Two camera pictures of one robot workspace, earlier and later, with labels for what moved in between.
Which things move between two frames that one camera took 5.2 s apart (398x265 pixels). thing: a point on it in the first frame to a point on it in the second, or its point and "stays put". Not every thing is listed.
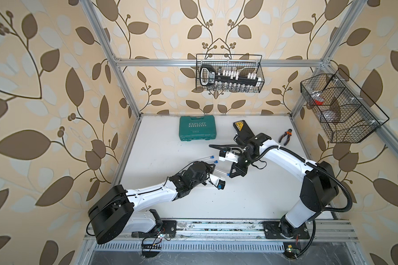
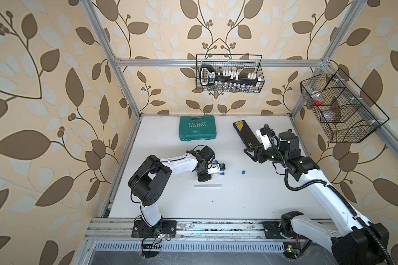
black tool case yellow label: [244, 132] stays put
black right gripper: [237, 170] to [260, 150]
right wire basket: [345, 113] stays put
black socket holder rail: [208, 78] stays put
